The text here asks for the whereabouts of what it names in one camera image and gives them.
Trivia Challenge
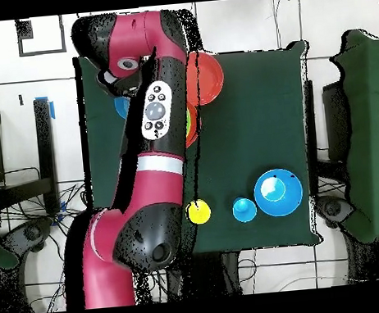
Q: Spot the yellow cup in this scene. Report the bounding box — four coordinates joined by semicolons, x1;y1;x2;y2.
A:
185;197;213;226

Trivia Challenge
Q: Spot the tangle of cables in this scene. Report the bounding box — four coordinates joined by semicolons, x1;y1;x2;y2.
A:
0;181;92;249

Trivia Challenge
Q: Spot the small blue bowl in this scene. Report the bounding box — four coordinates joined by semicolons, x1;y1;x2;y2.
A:
113;95;133;121

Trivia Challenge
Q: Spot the orange bowl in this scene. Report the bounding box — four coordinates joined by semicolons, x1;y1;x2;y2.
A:
182;48;228;108
181;101;205;148

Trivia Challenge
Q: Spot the light blue cup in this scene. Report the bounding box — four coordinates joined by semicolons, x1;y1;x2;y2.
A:
231;195;259;225

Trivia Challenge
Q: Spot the green bowl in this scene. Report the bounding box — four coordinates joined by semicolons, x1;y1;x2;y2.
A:
184;108;194;136

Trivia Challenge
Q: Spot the large blue bowl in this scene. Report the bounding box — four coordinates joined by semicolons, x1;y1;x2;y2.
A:
252;166;306;220

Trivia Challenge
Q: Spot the black metal frame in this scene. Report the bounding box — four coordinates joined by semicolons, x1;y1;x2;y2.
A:
0;97;62;218

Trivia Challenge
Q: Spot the dark green tablecloth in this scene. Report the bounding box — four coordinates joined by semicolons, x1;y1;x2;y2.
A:
72;36;325;265

